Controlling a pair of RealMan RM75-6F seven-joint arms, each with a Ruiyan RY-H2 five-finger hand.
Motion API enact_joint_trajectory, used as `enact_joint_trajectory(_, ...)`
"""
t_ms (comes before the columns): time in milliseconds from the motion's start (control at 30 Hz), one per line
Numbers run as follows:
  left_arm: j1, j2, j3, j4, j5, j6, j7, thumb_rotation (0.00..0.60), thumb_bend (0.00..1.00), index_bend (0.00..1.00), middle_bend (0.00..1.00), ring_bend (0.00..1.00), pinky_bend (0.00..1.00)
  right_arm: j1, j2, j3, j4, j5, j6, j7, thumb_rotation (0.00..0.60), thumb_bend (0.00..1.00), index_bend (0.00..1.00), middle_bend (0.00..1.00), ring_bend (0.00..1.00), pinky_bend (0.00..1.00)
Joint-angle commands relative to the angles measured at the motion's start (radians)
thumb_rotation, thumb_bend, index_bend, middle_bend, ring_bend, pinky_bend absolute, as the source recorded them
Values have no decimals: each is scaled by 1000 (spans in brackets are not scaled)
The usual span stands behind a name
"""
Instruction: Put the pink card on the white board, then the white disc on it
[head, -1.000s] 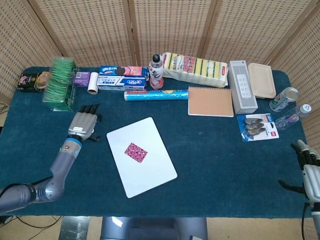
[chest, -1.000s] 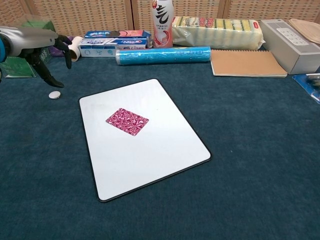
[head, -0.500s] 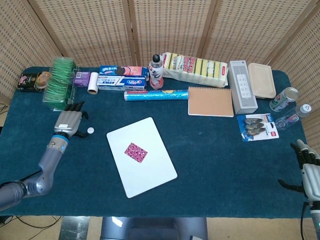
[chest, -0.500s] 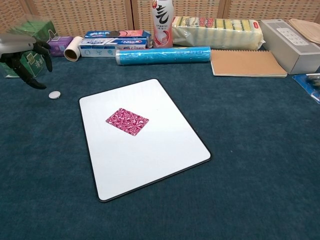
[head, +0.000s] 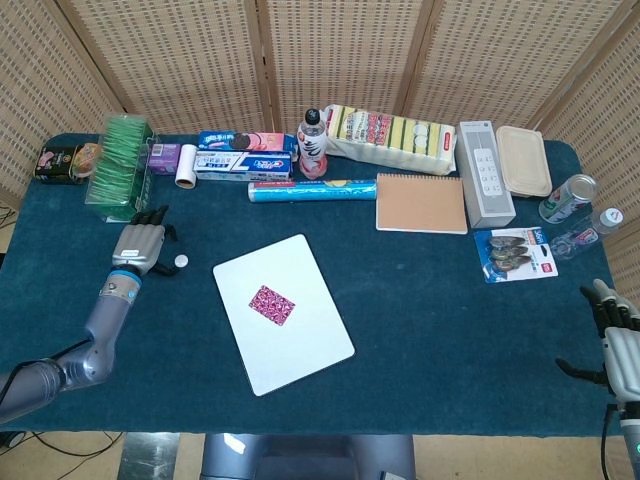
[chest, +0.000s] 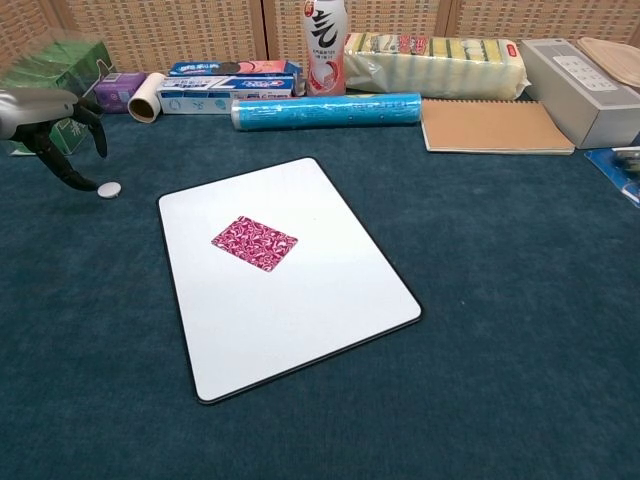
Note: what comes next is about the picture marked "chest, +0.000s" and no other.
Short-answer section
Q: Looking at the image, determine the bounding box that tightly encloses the white pink drink bottle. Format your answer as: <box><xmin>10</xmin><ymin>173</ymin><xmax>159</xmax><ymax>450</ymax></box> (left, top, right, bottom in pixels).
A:
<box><xmin>304</xmin><ymin>0</ymin><xmax>348</xmax><ymax>97</ymax></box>

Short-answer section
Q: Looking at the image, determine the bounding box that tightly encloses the blue cookie package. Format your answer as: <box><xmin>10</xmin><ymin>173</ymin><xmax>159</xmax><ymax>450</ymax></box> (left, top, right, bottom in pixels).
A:
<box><xmin>168</xmin><ymin>59</ymin><xmax>305</xmax><ymax>79</ymax></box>

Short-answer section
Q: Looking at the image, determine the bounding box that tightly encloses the blue blister package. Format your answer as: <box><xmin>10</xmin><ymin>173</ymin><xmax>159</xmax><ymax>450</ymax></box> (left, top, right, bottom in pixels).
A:
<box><xmin>584</xmin><ymin>147</ymin><xmax>640</xmax><ymax>209</ymax></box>

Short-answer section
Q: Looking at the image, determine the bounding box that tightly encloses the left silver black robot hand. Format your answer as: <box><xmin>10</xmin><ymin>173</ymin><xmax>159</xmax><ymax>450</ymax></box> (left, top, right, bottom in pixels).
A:
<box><xmin>0</xmin><ymin>88</ymin><xmax>109</xmax><ymax>192</ymax></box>

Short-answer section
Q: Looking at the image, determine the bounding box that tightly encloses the beige woven plate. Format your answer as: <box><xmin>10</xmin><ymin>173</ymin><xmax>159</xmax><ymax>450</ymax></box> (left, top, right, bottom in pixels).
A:
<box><xmin>577</xmin><ymin>36</ymin><xmax>640</xmax><ymax>86</ymax></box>

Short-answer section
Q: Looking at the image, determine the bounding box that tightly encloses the purple small box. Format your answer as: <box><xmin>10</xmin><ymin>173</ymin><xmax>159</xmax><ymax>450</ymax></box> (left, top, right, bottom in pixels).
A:
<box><xmin>94</xmin><ymin>71</ymin><xmax>149</xmax><ymax>115</ymax></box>

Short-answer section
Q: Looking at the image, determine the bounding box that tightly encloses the white lint roller refill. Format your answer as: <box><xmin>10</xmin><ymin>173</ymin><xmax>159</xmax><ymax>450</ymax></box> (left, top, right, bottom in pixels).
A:
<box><xmin>127</xmin><ymin>72</ymin><xmax>168</xmax><ymax>124</ymax></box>

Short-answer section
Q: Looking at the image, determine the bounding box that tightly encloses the grey rectangular box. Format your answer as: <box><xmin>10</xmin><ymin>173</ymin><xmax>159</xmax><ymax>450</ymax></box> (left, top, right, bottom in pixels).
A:
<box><xmin>519</xmin><ymin>37</ymin><xmax>640</xmax><ymax>150</ymax></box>

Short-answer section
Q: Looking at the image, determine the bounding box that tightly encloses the blue plastic wrap roll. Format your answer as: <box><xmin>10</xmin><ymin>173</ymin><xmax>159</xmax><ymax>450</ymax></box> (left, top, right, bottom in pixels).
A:
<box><xmin>230</xmin><ymin>91</ymin><xmax>424</xmax><ymax>132</ymax></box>

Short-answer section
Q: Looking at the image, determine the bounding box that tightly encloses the white blue toothpaste box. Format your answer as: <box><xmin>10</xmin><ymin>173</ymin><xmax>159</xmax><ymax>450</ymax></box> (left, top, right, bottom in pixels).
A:
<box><xmin>157</xmin><ymin>75</ymin><xmax>296</xmax><ymax>115</ymax></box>

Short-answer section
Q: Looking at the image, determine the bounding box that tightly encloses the wicker folding screen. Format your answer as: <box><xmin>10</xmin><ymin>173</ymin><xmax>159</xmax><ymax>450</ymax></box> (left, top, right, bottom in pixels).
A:
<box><xmin>0</xmin><ymin>0</ymin><xmax>640</xmax><ymax>76</ymax></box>

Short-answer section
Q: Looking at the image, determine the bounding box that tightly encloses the green tea box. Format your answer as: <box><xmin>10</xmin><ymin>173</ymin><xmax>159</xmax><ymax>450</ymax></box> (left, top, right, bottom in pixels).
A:
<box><xmin>0</xmin><ymin>40</ymin><xmax>117</xmax><ymax>157</ymax></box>

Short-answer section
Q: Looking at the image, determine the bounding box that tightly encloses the yellow sponge pack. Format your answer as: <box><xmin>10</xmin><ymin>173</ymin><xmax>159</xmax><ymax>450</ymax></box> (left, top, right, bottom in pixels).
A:
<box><xmin>343</xmin><ymin>32</ymin><xmax>530</xmax><ymax>101</ymax></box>

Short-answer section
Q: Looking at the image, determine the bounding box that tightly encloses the magenta patterned square card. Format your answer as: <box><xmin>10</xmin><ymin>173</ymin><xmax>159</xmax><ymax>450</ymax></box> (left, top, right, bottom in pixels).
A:
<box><xmin>210</xmin><ymin>215</ymin><xmax>300</xmax><ymax>273</ymax></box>

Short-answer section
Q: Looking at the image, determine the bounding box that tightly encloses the white board with black rim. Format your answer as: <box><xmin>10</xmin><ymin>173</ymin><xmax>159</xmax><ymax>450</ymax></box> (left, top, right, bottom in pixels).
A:
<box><xmin>158</xmin><ymin>156</ymin><xmax>423</xmax><ymax>405</ymax></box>

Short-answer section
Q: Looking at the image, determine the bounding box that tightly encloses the brown spiral notebook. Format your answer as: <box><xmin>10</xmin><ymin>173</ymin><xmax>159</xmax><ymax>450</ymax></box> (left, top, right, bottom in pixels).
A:
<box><xmin>420</xmin><ymin>97</ymin><xmax>577</xmax><ymax>156</ymax></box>

